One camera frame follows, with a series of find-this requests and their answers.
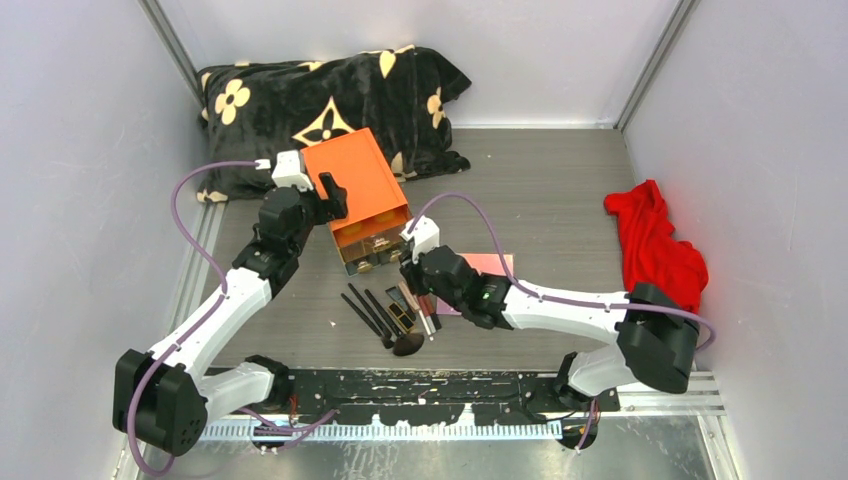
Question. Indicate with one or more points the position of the rose gold lipstick tube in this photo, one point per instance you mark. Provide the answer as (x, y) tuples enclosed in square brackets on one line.
[(410, 299)]

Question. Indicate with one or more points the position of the black fan makeup brush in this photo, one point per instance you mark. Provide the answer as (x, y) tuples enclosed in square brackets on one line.
[(406, 344)]

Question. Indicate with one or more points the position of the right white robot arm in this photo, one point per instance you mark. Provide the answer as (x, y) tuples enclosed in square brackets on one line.
[(644, 337)]

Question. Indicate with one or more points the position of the orange drawer organizer box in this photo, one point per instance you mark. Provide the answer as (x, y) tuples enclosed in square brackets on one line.
[(377, 207)]

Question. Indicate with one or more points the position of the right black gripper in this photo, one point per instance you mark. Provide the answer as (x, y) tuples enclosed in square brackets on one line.
[(410, 270)]

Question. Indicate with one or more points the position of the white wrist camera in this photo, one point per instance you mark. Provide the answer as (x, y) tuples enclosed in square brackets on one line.
[(422, 235), (290, 171)]

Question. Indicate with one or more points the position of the black floral plush blanket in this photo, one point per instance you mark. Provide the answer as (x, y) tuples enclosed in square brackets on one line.
[(254, 111)]

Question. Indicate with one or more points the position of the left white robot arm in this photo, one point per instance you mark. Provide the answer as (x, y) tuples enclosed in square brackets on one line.
[(164, 396)]

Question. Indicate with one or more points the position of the orange brown lip pen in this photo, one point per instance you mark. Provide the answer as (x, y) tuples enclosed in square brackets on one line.
[(432, 313)]

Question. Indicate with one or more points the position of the red cloth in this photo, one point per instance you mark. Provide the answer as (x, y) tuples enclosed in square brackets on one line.
[(650, 253)]

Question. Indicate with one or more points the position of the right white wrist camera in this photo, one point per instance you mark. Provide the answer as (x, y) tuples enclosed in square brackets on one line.
[(422, 235)]

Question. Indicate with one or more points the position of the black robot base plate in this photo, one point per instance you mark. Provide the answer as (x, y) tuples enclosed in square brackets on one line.
[(420, 397)]

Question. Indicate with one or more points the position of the black gold lipstick case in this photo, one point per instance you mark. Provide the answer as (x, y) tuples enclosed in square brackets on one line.
[(403, 319)]

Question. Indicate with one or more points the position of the white silver pencil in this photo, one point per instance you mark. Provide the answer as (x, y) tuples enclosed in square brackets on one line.
[(420, 316)]

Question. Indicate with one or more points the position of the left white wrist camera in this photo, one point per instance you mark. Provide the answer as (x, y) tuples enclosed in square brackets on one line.
[(290, 171)]

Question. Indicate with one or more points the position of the pink holographic eyeshadow palette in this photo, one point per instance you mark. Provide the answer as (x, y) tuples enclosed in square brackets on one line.
[(483, 263)]

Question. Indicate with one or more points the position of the black round makeup brush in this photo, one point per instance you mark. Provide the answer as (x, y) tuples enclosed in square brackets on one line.
[(370, 312)]

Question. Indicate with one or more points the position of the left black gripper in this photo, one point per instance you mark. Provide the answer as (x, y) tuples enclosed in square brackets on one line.
[(331, 208)]

